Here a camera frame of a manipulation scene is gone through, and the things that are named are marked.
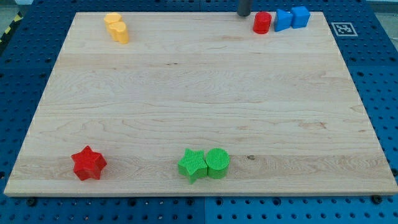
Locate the red cylinder block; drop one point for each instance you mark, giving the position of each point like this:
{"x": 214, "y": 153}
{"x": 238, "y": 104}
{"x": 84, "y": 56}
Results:
{"x": 262, "y": 22}

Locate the blue triangle block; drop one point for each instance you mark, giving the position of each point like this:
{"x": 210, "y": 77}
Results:
{"x": 283, "y": 20}

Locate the wooden board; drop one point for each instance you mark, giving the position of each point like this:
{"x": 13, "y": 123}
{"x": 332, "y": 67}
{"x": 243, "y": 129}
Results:
{"x": 283, "y": 106}

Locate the green cylinder block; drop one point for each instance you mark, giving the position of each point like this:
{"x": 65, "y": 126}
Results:
{"x": 217, "y": 160}

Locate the green star block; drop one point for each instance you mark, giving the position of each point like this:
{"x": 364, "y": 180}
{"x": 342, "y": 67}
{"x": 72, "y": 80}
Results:
{"x": 192, "y": 165}

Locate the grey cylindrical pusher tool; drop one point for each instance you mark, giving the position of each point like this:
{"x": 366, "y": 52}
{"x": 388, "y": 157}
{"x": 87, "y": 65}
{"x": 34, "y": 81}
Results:
{"x": 244, "y": 8}

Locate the red star block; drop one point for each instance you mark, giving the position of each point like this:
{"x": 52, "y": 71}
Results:
{"x": 88, "y": 164}

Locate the yellow hexagon block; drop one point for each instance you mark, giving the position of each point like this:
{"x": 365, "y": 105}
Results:
{"x": 111, "y": 18}

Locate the blue cube block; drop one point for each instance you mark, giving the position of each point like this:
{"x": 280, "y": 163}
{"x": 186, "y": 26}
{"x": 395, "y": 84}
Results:
{"x": 300, "y": 18}

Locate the white fiducial marker tag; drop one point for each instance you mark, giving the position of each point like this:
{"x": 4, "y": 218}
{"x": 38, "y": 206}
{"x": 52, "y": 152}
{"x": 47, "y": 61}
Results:
{"x": 344, "y": 29}

